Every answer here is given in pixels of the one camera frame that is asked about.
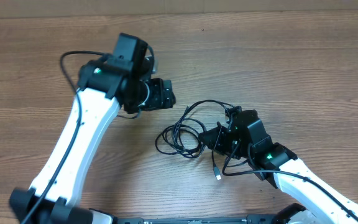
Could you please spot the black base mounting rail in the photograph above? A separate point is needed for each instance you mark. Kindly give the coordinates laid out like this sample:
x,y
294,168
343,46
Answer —
x,y
248,219

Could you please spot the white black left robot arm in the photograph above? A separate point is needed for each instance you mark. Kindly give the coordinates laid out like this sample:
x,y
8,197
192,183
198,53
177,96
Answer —
x,y
121,80

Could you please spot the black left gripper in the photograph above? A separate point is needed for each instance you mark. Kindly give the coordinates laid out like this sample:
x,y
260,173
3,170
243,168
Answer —
x,y
163,96

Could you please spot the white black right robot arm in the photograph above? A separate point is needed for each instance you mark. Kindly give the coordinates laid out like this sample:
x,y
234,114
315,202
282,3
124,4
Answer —
x,y
245,137

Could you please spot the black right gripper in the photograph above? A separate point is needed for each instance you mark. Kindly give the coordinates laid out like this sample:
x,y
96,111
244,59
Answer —
x,y
217,144

